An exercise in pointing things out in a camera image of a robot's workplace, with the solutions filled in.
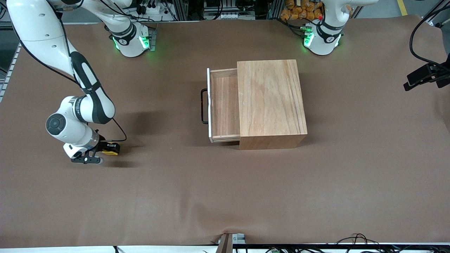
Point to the orange toy pile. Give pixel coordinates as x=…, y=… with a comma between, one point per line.
x=299, y=10

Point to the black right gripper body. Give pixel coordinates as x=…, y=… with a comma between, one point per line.
x=103, y=144

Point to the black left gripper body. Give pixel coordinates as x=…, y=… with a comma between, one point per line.
x=441, y=73

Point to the wooden drawer with white front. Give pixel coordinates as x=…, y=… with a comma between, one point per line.
x=225, y=105

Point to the wooden drawer cabinet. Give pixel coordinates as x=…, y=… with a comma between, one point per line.
x=274, y=105

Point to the white power strip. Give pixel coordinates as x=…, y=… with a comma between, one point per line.
x=154, y=10

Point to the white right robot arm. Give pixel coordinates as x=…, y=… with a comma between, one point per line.
x=35, y=28

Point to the white perforated rail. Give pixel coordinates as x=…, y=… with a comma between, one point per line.
x=7, y=77

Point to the yellow wooden block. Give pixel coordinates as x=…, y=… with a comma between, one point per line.
x=109, y=153

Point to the metal table edge bracket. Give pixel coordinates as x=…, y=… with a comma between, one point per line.
x=225, y=244

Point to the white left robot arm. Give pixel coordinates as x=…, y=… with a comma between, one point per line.
x=323, y=45

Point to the brown table mat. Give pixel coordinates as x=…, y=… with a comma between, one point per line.
x=175, y=193

